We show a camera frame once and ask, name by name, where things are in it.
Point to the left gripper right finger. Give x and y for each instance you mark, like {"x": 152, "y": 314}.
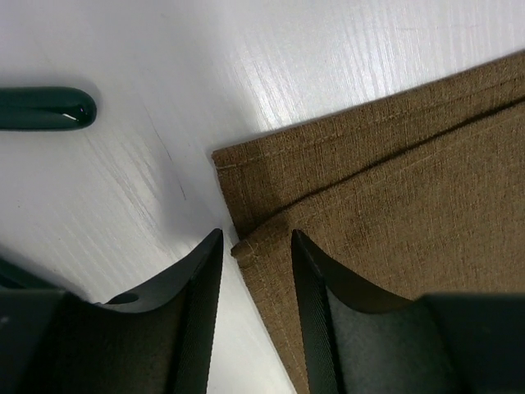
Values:
{"x": 360, "y": 338}

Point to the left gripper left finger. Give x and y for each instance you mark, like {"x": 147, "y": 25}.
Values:
{"x": 154, "y": 338}

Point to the brown cloth napkin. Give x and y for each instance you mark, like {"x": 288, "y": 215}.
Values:
{"x": 417, "y": 192}

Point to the gold knife green handle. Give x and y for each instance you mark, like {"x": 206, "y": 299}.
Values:
{"x": 53, "y": 108}

